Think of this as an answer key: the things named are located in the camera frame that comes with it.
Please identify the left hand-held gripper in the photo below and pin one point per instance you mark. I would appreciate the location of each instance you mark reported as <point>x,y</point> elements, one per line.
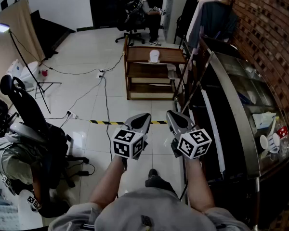
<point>127,143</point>

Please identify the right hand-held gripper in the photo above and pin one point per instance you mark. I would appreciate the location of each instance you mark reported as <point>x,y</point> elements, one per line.
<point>193,143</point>

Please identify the wooden shelf cart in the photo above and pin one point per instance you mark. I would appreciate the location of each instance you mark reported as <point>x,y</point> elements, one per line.
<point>139,54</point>

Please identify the person's left forearm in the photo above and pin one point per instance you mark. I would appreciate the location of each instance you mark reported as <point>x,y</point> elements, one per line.
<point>106,182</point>

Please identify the person's right forearm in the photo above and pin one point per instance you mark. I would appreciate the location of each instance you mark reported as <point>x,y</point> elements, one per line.
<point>197,184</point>

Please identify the yellow black floor tape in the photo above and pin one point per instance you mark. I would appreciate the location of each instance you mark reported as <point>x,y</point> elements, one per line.
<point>106,122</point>

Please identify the black power adapter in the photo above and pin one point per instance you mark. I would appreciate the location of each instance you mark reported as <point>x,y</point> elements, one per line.
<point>83,173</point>

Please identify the person's black trousers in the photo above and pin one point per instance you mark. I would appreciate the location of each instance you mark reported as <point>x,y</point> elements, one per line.
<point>161,185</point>

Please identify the white power strip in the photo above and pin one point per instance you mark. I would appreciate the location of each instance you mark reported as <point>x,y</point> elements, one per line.
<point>100,74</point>
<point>72,115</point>

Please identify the blue box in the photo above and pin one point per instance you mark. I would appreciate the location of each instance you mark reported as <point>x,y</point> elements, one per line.
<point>243,97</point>

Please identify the person's grey shirt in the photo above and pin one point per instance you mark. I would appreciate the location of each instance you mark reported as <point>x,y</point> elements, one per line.
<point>154,208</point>

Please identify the white plastic bag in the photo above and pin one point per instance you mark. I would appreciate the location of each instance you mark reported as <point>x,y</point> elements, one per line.
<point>263,120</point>

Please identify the white striped mug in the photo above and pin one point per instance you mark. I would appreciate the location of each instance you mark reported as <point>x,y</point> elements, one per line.
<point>274,143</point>

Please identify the white ladle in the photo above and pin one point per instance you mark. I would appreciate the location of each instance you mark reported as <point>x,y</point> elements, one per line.
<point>274,126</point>

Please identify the red dotted mug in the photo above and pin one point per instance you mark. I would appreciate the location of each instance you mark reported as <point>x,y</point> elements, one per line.
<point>282,132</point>

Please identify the black office chair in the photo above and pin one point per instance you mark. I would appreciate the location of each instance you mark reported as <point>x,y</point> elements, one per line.
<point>132,20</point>
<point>26,105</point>

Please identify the small red object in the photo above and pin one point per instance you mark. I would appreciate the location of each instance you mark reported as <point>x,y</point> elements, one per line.
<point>44,73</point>

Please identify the white hanging shirt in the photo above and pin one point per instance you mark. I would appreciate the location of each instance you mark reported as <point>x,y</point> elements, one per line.
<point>195,23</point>

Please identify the white toilet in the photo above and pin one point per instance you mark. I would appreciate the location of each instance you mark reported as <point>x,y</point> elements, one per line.
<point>30,72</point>

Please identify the black hanging garment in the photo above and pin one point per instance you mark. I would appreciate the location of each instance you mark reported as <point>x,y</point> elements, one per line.
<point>186,16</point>

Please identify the black folded equipment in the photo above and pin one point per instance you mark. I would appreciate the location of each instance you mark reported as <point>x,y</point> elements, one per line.
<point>0,114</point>

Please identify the black light stand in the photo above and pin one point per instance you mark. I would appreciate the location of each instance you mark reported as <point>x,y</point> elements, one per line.
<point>24,60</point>

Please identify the white bag blue print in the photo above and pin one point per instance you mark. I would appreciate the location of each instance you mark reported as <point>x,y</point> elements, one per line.
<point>14,68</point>

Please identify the black backdrop panel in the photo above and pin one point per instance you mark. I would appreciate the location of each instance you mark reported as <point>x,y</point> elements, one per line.
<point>48,32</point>

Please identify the black glass door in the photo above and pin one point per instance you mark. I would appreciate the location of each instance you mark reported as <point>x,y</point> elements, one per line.
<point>106,6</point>

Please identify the beige backdrop cloth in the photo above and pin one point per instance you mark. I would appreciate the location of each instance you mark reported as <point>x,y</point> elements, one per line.
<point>17,28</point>

